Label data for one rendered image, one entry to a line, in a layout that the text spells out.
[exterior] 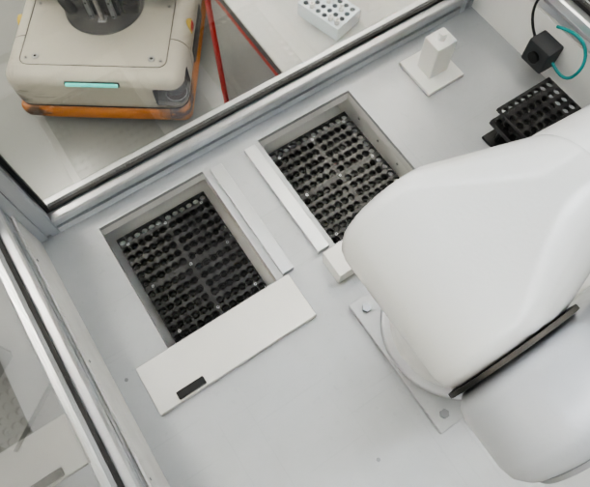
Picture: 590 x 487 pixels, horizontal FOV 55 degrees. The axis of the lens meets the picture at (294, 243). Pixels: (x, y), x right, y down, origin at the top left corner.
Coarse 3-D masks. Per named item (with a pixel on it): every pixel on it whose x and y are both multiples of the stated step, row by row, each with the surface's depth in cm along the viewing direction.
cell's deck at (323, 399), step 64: (384, 64) 108; (512, 64) 108; (256, 128) 102; (384, 128) 102; (448, 128) 102; (256, 192) 97; (64, 256) 93; (320, 256) 93; (128, 320) 89; (320, 320) 89; (128, 384) 85; (256, 384) 85; (320, 384) 85; (384, 384) 85; (192, 448) 81; (256, 448) 81; (320, 448) 81; (384, 448) 81; (448, 448) 81
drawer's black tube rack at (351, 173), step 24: (312, 144) 107; (336, 144) 106; (360, 144) 106; (288, 168) 108; (312, 168) 104; (336, 168) 104; (360, 168) 105; (312, 192) 102; (336, 192) 103; (360, 192) 106; (336, 216) 104; (336, 240) 101
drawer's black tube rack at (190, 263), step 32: (192, 224) 103; (224, 224) 100; (128, 256) 98; (160, 256) 98; (192, 256) 101; (224, 256) 98; (160, 288) 98; (192, 288) 95; (224, 288) 98; (256, 288) 96; (192, 320) 93
